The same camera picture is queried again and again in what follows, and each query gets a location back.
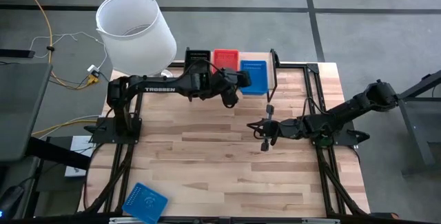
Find yellow cable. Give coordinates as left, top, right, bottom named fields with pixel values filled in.
left=16, top=0, right=101, bottom=90
left=32, top=119, right=101, bottom=136

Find grey metal cart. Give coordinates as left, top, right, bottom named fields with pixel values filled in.
left=378, top=69, right=441, bottom=176

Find black power strip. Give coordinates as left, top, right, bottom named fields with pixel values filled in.
left=0, top=49, right=35, bottom=59

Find black desk support bar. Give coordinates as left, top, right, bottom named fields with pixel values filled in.
left=25, top=136, right=92, bottom=170

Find white cable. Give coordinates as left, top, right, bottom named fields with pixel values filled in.
left=29, top=32, right=108, bottom=70

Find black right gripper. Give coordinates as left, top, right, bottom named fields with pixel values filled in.
left=246, top=103, right=304, bottom=152

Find orange plastic basket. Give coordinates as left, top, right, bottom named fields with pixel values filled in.
left=212, top=48, right=240, bottom=75

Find black plastic basket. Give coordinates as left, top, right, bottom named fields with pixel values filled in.
left=184, top=49, right=212, bottom=74

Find black aluminium table frame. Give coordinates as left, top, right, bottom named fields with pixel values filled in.
left=78, top=61, right=371, bottom=224

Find black cable bundle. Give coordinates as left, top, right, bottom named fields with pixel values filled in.
left=316, top=146, right=368, bottom=217
left=81, top=143, right=135, bottom=216

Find silver metal bracket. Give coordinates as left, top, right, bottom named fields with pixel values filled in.
left=109, top=216, right=149, bottom=224
left=302, top=218, right=341, bottom=224

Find white lamp shade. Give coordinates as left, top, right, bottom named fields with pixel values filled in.
left=95, top=0, right=178, bottom=77

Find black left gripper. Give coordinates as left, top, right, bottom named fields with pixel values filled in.
left=213, top=67, right=253, bottom=110

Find grey desk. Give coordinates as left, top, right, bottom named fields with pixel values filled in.
left=0, top=61, right=53, bottom=163

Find wooden shelf black metal frame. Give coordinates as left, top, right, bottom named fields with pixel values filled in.
left=184, top=47, right=279, bottom=103

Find white box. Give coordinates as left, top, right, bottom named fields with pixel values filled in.
left=64, top=135, right=96, bottom=179

